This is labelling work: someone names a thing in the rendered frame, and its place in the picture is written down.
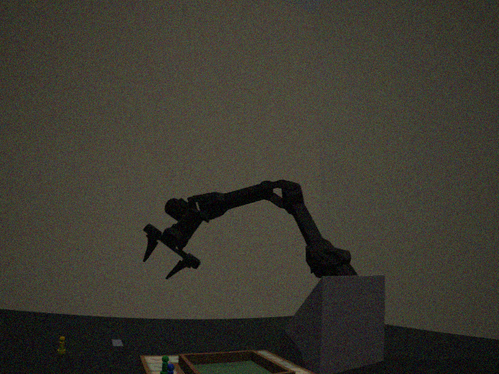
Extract green pawn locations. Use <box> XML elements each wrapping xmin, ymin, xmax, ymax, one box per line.
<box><xmin>160</xmin><ymin>355</ymin><xmax>169</xmax><ymax>374</ymax></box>

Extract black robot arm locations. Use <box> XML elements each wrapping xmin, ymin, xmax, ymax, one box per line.
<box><xmin>161</xmin><ymin>179</ymin><xmax>358</xmax><ymax>278</ymax></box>

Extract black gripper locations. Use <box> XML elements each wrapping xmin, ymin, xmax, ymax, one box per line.
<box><xmin>143</xmin><ymin>222</ymin><xmax>200</xmax><ymax>279</ymax></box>

